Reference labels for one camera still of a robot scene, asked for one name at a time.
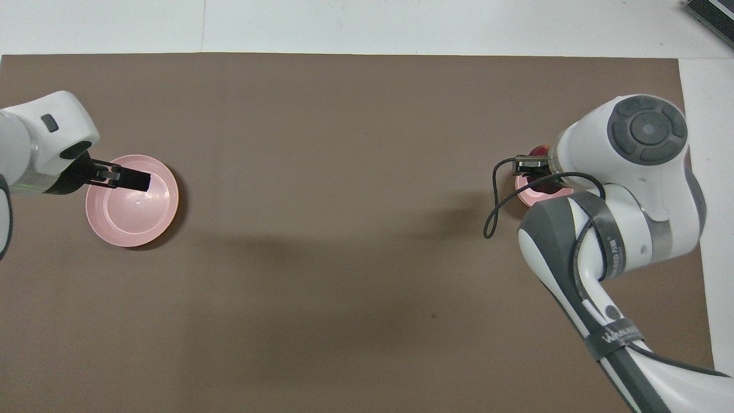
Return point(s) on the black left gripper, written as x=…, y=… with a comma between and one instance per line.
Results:
x=74, y=178

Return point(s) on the red apple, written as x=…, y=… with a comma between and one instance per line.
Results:
x=539, y=151

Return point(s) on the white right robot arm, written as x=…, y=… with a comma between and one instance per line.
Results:
x=625, y=166

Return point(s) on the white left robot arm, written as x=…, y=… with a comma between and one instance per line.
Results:
x=40, y=143

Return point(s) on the pink bowl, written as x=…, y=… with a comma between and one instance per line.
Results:
x=536, y=198

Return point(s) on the pink plate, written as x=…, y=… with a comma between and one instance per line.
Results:
x=132, y=218

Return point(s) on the brown table mat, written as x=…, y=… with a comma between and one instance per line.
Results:
x=344, y=172

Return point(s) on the dark ribbed device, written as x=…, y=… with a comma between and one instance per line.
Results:
x=717, y=17

